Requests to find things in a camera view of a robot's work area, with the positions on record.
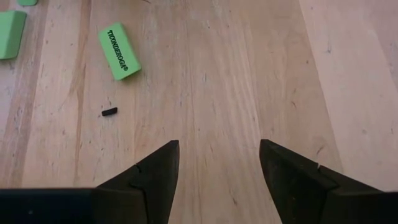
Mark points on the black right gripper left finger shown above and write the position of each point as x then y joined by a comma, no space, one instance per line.
146,196

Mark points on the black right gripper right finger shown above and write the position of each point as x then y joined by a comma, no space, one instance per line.
304,196

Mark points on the green eraser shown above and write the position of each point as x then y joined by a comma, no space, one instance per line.
28,2
11,34
119,51

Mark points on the small black rubber piece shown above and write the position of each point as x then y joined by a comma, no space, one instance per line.
109,111

